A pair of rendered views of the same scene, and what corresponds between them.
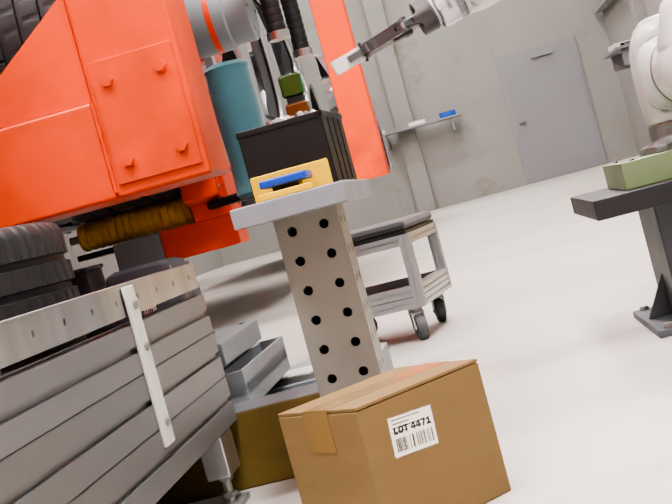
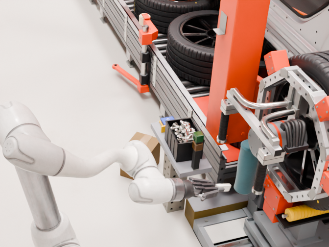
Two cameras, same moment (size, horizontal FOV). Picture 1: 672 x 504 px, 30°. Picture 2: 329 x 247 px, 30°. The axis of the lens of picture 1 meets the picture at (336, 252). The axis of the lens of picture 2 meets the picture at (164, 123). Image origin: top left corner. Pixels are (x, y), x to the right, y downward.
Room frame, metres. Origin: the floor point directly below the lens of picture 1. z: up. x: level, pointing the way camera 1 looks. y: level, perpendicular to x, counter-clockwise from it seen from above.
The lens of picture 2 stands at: (4.11, -1.27, 2.35)
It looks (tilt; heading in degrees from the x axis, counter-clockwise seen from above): 36 degrees down; 151
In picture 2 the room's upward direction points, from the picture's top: 4 degrees clockwise
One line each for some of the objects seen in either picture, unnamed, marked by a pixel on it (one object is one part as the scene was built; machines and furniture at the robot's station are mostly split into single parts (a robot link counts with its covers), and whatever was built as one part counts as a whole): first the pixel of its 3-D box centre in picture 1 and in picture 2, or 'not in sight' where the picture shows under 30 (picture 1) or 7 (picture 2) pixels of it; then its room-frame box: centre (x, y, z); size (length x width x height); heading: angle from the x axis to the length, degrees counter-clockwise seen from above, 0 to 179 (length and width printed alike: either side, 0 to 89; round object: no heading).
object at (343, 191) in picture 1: (308, 202); (179, 146); (1.99, 0.02, 0.44); 0.43 x 0.17 x 0.03; 173
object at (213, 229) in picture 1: (198, 210); (285, 198); (2.57, 0.25, 0.48); 0.16 x 0.12 x 0.17; 83
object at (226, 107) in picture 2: not in sight; (232, 105); (2.38, 0.03, 0.93); 0.09 x 0.05 x 0.05; 83
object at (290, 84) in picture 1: (292, 85); (198, 136); (2.19, 0.00, 0.64); 0.04 x 0.04 x 0.04; 83
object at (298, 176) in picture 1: (287, 182); (168, 122); (1.82, 0.04, 0.47); 0.07 x 0.07 x 0.02; 83
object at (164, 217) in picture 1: (137, 223); not in sight; (2.59, 0.38, 0.49); 0.29 x 0.06 x 0.06; 83
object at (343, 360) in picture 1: (343, 341); (175, 176); (1.96, 0.03, 0.21); 0.10 x 0.10 x 0.42; 83
